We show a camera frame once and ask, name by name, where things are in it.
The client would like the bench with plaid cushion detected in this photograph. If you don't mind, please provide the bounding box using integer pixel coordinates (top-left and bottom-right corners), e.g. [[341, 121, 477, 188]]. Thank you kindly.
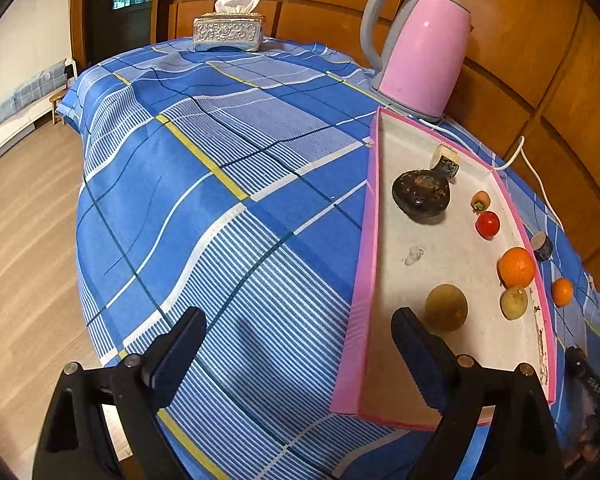
[[0, 57, 78, 161]]

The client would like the dark cut fruit piece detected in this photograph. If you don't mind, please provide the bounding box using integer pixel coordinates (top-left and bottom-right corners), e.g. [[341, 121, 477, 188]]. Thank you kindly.
[[430, 143, 462, 179], [530, 231, 554, 262]]

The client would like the pink tray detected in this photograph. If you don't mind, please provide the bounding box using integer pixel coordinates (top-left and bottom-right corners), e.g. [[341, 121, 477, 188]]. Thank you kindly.
[[330, 106, 557, 431]]

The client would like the white power cable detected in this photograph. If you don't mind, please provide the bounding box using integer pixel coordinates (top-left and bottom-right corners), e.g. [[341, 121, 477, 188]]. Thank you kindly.
[[420, 116, 565, 227]]

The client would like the dark door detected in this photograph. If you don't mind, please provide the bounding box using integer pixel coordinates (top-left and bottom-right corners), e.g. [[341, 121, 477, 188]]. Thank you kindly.
[[82, 0, 173, 66]]

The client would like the golden brown round fruit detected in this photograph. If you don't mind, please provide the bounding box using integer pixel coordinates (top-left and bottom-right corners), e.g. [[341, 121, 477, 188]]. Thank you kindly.
[[425, 283, 469, 333]]

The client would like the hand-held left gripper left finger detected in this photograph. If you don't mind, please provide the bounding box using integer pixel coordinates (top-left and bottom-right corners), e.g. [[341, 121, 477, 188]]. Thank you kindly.
[[32, 306, 208, 480]]

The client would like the small wooden stool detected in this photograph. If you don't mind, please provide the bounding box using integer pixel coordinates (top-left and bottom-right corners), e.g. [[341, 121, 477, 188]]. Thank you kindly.
[[49, 91, 67, 125]]

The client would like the pink electric kettle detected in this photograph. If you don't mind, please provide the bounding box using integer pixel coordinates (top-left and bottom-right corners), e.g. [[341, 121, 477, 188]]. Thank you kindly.
[[361, 0, 473, 116]]

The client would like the blue plaid tablecloth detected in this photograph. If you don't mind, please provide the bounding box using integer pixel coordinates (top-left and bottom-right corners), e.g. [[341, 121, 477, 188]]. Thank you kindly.
[[60, 37, 600, 480]]

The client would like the tan oval fruit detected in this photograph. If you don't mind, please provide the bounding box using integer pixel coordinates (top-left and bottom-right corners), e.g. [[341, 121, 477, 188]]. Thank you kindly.
[[500, 285, 530, 320]]

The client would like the small orange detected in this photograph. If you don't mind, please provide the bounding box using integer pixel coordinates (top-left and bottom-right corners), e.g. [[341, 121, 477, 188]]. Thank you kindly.
[[551, 277, 574, 308]]

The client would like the dark brown round fruit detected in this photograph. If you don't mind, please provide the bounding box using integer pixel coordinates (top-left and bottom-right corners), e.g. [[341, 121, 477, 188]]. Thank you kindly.
[[391, 170, 451, 224]]

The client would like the red cherry tomato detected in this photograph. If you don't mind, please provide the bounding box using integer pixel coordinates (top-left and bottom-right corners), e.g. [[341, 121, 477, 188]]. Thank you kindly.
[[475, 211, 501, 239]]

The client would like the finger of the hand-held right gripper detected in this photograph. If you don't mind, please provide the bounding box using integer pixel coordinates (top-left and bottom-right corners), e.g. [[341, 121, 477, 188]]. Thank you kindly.
[[566, 346, 600, 411]]

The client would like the large orange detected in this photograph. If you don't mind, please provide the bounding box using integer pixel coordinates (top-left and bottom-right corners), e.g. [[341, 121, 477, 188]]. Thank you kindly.
[[498, 246, 537, 287]]

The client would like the silver tissue box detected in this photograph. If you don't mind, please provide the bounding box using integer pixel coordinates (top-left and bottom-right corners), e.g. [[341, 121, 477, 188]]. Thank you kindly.
[[193, 0, 266, 53]]

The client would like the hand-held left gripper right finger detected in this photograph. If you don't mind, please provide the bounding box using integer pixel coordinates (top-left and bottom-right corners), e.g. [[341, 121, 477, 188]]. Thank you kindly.
[[391, 306, 567, 480]]

